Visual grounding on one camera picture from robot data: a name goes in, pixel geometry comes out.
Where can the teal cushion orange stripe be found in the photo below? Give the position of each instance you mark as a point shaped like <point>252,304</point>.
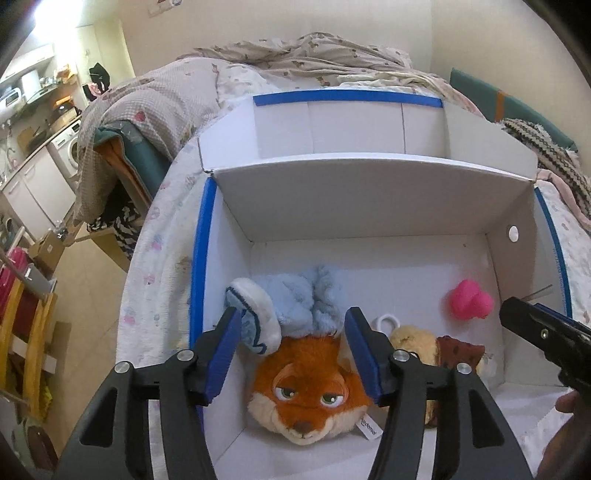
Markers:
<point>496,105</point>

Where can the orange fox plush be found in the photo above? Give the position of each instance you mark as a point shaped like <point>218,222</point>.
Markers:
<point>307,391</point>

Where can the light blue plush toy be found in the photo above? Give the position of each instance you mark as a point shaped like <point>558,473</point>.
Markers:
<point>286,305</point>

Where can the pink soft toy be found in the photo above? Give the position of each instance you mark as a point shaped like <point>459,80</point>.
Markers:
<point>468,301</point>

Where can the yellow wooden rack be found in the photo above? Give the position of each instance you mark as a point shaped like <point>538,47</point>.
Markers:
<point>28,300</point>

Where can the black white zigzag cloth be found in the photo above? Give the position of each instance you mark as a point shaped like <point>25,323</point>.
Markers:
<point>124,221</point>

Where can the white box blue edges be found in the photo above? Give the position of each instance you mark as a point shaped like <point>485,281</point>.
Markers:
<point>401,199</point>

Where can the pink blanket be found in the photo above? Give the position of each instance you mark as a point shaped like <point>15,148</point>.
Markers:
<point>566,195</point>

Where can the right hand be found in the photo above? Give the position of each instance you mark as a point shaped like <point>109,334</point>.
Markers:
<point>567,456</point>

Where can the white microwave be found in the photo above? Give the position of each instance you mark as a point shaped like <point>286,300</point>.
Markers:
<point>11,98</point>

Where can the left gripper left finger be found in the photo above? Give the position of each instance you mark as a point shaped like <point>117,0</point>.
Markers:
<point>112,437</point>

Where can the white washing machine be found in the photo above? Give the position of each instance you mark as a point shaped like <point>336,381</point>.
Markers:
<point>63,148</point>

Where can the white kitchen cabinet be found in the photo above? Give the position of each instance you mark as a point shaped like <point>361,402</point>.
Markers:
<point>39,194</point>

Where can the striped knit blanket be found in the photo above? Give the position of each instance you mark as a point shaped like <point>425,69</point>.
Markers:
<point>551,156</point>

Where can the cardboard box on floor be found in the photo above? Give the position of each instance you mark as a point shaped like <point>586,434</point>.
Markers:
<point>46,253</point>

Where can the yellow bear plush brown outfit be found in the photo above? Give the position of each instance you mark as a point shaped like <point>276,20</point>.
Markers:
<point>444,351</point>

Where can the beige floral crumpled blanket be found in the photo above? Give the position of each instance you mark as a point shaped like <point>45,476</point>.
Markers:
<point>169,104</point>

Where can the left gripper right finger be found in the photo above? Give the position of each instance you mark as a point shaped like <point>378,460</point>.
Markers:
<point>473,441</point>

